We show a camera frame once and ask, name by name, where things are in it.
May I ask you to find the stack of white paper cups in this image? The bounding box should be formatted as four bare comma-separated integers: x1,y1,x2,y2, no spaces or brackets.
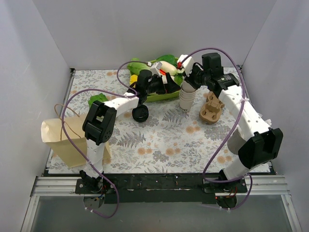
179,81,197,113

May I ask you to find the black plastic cup lid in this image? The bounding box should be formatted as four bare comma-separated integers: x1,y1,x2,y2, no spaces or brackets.
132,104,149,123

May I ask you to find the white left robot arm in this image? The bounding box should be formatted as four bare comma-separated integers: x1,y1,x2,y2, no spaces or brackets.
80,70,180,193

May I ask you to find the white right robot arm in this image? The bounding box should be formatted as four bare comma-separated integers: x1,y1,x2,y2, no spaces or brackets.
177,53,283,192

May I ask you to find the brown paper takeout bag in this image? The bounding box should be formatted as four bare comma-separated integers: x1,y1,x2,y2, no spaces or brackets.
41,112,111,172

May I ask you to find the green bok choy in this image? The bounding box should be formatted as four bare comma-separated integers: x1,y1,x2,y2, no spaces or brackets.
155,54,183,86

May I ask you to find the green plastic tray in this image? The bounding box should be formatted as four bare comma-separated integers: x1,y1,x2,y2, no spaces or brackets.
129,57,184,103

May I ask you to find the white radish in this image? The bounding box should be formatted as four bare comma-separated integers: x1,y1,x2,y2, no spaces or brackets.
160,61,177,76

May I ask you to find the green napa cabbage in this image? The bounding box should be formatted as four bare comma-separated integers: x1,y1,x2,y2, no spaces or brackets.
127,62,150,75

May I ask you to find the brown pulp cup carrier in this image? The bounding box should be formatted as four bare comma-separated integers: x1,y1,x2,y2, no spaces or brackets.
199,91,225,124

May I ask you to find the floral table mat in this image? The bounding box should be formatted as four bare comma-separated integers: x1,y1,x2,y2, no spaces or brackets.
48,67,271,174

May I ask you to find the small green lettuce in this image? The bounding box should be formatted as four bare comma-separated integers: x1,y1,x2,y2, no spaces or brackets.
88,93,109,108

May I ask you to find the grey cylindrical holder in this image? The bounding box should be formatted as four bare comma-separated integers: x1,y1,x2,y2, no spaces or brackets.
227,129,246,155

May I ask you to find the black base bar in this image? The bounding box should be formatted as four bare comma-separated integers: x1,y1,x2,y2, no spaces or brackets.
75,172,247,204

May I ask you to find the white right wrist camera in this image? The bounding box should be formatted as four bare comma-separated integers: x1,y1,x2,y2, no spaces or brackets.
177,55,194,76

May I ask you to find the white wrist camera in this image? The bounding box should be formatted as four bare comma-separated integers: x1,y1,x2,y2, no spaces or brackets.
177,55,194,76
150,62,168,84

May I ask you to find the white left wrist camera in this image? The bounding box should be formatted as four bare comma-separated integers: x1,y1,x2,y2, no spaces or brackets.
150,62,168,84

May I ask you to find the aluminium frame rail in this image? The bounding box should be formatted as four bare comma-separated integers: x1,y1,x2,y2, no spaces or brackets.
21,176,79,232

